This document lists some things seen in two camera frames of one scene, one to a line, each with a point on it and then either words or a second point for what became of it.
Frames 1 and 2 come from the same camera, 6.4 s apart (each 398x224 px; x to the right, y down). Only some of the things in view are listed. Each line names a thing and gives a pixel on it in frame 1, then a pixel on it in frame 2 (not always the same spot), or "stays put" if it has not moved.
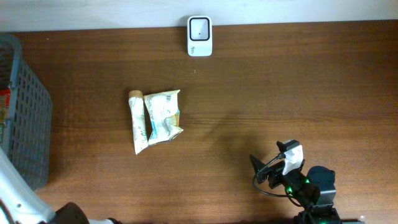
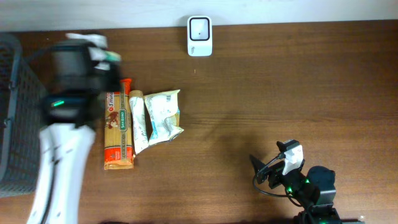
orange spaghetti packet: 5,96 -> 118,132
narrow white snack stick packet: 139,121 stays put
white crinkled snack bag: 163,109 stays put
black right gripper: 275,170 stays put
